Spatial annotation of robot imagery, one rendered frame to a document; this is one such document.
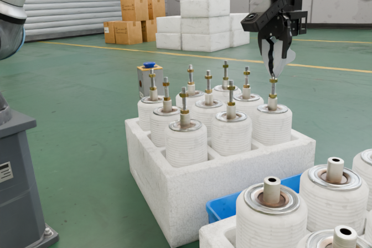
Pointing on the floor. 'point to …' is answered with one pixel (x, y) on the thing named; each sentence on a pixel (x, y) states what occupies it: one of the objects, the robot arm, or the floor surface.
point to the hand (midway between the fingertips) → (272, 72)
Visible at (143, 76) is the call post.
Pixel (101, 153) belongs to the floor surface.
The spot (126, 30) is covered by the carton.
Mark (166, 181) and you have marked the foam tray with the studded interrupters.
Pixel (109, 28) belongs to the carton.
